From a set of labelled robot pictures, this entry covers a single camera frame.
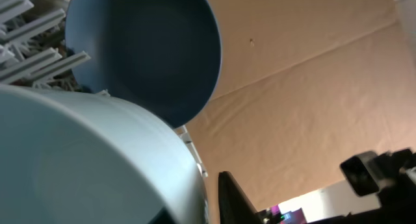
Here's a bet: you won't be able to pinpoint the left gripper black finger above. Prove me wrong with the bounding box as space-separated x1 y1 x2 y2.
218 171 263 224

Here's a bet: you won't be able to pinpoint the large blue bowl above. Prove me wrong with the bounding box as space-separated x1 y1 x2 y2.
65 0 222 128

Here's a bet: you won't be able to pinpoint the light blue rice bowl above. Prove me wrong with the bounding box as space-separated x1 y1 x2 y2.
1 85 209 223

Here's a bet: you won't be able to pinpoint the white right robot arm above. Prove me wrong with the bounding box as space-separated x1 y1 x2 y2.
317 148 415 224

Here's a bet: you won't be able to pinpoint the grey dishwasher rack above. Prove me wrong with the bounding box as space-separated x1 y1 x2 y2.
1 0 208 177

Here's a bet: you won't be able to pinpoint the cardboard box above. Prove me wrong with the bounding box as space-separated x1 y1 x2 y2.
188 0 415 216

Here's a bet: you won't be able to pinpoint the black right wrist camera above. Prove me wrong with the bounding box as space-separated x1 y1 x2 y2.
339 151 385 197

